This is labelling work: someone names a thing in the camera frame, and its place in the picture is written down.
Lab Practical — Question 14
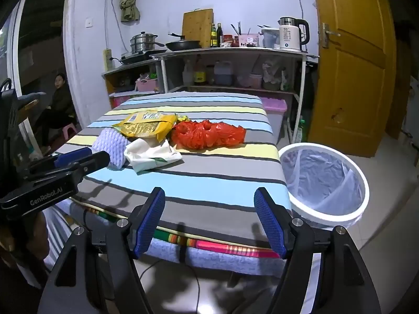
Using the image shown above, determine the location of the wooden cutting board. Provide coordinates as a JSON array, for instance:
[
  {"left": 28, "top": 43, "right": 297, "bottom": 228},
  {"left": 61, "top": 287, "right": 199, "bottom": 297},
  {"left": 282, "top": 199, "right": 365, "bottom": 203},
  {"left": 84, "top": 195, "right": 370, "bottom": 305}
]
[{"left": 182, "top": 9, "right": 214, "bottom": 48}]

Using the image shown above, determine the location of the white electric kettle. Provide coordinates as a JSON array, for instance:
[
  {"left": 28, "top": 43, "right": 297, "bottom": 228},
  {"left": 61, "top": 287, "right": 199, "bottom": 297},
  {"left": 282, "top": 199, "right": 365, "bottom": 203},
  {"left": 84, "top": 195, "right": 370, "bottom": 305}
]
[{"left": 279, "top": 17, "right": 310, "bottom": 51}]

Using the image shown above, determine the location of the pink lid storage box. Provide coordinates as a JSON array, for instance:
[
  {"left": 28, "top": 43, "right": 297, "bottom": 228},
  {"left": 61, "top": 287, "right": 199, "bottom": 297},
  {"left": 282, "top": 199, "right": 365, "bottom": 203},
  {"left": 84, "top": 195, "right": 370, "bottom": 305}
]
[{"left": 260, "top": 97, "right": 288, "bottom": 115}]

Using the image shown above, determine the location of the red plastic bag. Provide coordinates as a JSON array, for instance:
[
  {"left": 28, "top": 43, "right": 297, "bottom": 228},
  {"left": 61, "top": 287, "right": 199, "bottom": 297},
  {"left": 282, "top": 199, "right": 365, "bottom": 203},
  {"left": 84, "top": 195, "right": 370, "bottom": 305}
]
[{"left": 170, "top": 120, "right": 247, "bottom": 151}]

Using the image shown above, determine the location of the yellow snack bag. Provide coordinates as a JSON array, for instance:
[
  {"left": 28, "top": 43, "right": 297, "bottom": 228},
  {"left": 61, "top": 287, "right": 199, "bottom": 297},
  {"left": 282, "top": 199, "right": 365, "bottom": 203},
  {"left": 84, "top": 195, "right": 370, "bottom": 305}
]
[{"left": 112, "top": 110, "right": 178, "bottom": 143}]

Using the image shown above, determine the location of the black floor cable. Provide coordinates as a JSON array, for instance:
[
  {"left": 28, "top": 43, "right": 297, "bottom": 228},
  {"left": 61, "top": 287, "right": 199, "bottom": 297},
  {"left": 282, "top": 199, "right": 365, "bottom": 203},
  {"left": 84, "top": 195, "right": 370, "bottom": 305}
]
[{"left": 141, "top": 258, "right": 202, "bottom": 314}]

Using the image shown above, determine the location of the clear plastic bottle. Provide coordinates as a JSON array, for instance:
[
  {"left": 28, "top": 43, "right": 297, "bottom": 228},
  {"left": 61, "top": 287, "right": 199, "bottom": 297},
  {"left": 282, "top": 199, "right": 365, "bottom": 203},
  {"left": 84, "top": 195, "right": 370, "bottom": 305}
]
[{"left": 182, "top": 59, "right": 195, "bottom": 86}]

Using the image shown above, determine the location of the white kitchen shelf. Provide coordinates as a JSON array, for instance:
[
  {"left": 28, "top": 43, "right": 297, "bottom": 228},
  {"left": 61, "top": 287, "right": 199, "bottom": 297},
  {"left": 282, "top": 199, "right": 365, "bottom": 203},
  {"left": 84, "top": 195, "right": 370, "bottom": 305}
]
[{"left": 149, "top": 46, "right": 319, "bottom": 144}]

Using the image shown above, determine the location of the purple foam fruit net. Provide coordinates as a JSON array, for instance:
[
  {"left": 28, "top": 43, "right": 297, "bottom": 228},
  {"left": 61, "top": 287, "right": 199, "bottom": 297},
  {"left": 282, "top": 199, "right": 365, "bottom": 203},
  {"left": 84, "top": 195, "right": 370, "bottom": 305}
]
[{"left": 92, "top": 128, "right": 131, "bottom": 171}]

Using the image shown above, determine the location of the black frying pan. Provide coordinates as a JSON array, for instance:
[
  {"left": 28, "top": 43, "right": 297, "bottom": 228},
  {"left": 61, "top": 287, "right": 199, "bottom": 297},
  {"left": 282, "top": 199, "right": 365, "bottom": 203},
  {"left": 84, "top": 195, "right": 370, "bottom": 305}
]
[{"left": 165, "top": 33, "right": 202, "bottom": 52}]

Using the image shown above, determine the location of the bundle of plastic bags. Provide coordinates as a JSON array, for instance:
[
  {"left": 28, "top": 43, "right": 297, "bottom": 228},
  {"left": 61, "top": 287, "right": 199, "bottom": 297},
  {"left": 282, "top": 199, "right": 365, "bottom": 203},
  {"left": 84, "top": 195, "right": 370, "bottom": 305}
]
[{"left": 262, "top": 57, "right": 290, "bottom": 91}]

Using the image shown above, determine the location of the striped bed sheet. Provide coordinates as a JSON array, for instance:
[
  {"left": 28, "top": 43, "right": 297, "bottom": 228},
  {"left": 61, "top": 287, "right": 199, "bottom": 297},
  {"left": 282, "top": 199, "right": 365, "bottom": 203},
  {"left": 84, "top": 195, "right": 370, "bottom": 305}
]
[{"left": 54, "top": 92, "right": 293, "bottom": 239}]

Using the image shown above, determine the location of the white paper wrapper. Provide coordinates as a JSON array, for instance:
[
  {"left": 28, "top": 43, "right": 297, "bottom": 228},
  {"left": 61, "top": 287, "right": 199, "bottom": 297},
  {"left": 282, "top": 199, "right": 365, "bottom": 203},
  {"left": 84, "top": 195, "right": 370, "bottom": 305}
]
[{"left": 124, "top": 138, "right": 183, "bottom": 173}]

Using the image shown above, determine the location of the brass door handle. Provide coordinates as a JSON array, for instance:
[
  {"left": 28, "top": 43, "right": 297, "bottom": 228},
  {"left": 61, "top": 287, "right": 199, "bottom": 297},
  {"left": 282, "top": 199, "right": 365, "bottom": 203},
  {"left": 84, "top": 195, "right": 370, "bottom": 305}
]
[{"left": 321, "top": 23, "right": 341, "bottom": 48}]

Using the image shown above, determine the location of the dark liquid jug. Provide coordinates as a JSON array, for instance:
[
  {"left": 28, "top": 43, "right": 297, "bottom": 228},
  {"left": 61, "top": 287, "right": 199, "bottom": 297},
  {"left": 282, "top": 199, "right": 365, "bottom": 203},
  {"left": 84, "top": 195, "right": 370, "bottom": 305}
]
[{"left": 214, "top": 60, "right": 234, "bottom": 85}]

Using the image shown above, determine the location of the bunch of chopsticks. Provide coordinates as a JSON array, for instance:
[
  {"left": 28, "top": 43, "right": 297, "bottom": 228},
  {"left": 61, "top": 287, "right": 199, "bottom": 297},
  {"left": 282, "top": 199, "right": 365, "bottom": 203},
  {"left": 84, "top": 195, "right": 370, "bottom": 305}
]
[{"left": 231, "top": 20, "right": 251, "bottom": 36}]

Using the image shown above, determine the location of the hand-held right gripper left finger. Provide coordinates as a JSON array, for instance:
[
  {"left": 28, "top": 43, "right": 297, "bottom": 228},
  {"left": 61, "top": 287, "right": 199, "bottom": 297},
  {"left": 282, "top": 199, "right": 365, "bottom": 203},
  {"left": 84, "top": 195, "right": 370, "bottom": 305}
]
[{"left": 37, "top": 187, "right": 166, "bottom": 314}]

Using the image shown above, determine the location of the low wooden cabinet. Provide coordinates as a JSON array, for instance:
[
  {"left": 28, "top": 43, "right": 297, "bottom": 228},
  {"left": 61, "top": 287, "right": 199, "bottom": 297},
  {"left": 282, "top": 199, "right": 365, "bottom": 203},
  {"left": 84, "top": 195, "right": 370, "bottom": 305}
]
[{"left": 101, "top": 59, "right": 164, "bottom": 108}]

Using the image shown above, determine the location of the black induction cooker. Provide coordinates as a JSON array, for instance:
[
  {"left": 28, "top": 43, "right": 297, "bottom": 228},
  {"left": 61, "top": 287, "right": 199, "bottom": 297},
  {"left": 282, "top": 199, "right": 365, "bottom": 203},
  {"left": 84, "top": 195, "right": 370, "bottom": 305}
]
[{"left": 111, "top": 51, "right": 161, "bottom": 65}]

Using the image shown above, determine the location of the steel steamer pot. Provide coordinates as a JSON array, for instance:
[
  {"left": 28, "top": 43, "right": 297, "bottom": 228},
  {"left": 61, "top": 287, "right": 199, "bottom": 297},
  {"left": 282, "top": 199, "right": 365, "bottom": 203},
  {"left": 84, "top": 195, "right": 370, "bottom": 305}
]
[{"left": 130, "top": 32, "right": 165, "bottom": 54}]

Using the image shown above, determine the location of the pink utensil holder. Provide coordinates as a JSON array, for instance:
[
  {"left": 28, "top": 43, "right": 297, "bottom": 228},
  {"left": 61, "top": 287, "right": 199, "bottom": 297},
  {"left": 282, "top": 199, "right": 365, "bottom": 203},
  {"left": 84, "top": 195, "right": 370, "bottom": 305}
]
[{"left": 238, "top": 33, "right": 260, "bottom": 48}]

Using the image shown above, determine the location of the green detergent bottle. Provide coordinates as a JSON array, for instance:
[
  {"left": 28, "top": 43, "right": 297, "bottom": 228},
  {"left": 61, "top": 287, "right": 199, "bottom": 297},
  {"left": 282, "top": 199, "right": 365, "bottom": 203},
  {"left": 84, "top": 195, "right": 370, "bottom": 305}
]
[{"left": 295, "top": 118, "right": 308, "bottom": 144}]

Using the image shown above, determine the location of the cooking oil bottle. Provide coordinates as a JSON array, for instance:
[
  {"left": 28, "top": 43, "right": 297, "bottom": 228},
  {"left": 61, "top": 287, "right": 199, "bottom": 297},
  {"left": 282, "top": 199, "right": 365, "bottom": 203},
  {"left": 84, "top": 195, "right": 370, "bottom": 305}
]
[{"left": 194, "top": 57, "right": 207, "bottom": 85}]

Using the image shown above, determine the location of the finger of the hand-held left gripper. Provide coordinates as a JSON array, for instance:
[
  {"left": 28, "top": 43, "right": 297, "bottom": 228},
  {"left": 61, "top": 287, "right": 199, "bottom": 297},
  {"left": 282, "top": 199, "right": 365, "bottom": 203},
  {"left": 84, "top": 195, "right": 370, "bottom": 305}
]
[
  {"left": 28, "top": 151, "right": 111, "bottom": 188},
  {"left": 29, "top": 147, "right": 93, "bottom": 171}
]

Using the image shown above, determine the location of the pink plastic stool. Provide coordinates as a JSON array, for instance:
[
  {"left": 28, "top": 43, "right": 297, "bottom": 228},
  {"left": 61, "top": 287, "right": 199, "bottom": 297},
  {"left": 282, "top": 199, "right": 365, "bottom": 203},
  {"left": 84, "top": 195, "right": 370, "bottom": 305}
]
[{"left": 57, "top": 122, "right": 79, "bottom": 141}]

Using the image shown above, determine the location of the clear water pitcher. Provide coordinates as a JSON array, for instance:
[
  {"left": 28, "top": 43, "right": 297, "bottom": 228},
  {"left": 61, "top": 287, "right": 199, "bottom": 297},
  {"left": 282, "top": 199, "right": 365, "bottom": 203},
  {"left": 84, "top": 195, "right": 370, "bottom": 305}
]
[{"left": 260, "top": 28, "right": 281, "bottom": 49}]

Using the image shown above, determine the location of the white round bin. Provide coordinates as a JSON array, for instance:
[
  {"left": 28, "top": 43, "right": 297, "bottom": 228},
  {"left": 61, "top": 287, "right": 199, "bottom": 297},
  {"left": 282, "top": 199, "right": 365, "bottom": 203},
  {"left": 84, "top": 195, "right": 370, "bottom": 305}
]
[{"left": 278, "top": 143, "right": 370, "bottom": 229}]

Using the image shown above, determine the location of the pink plastic basket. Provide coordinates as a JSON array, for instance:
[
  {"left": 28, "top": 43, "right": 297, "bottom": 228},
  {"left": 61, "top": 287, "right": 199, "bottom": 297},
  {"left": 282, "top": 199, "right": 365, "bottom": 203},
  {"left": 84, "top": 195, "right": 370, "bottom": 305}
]
[{"left": 135, "top": 78, "right": 160, "bottom": 93}]

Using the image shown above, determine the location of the person's left hand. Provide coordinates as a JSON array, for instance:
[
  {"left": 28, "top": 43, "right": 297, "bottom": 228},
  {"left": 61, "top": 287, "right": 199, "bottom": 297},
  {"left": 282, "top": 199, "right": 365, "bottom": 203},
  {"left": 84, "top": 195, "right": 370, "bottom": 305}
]
[{"left": 0, "top": 214, "right": 45, "bottom": 269}]

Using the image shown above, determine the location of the yellow wooden door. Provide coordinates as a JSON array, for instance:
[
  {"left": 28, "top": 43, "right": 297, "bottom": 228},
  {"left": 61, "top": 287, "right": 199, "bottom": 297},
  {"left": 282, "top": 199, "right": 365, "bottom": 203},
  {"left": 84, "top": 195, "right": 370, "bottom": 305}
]
[{"left": 308, "top": 0, "right": 398, "bottom": 158}]

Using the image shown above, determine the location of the light blue blanket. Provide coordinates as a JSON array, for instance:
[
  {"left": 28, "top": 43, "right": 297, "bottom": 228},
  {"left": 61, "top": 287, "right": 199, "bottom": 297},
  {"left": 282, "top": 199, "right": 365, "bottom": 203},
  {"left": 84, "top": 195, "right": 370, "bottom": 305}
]
[{"left": 144, "top": 235, "right": 289, "bottom": 277}]

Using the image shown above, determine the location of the translucent bin liner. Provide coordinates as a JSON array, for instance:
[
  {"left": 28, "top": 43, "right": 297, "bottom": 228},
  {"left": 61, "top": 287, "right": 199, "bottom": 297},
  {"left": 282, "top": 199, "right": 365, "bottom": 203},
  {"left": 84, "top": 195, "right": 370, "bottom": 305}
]
[{"left": 281, "top": 147, "right": 365, "bottom": 210}]

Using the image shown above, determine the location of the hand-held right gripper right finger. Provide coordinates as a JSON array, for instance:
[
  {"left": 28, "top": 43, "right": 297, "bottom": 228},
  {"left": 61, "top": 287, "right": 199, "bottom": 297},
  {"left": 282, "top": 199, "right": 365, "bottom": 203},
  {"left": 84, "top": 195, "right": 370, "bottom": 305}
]
[{"left": 253, "top": 187, "right": 382, "bottom": 314}]

